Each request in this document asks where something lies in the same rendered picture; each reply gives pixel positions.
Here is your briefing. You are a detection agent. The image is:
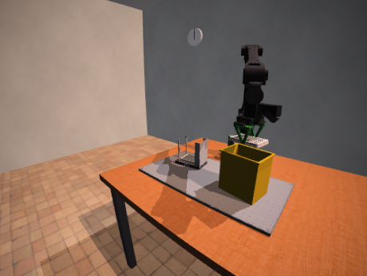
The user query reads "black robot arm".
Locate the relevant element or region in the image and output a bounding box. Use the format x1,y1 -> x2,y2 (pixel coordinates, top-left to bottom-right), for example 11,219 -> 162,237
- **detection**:
238,45 -> 282,123

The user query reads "white well plate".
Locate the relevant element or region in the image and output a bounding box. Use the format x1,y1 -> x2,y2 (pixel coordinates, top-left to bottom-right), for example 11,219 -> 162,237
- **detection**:
229,133 -> 269,148

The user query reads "yellow open-top bin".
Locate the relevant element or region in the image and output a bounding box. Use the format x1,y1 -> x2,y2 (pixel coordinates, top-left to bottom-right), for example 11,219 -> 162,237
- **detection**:
219,143 -> 275,206

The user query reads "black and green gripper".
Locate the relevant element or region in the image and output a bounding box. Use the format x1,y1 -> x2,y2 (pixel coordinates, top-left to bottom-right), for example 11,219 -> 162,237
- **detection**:
234,101 -> 266,144

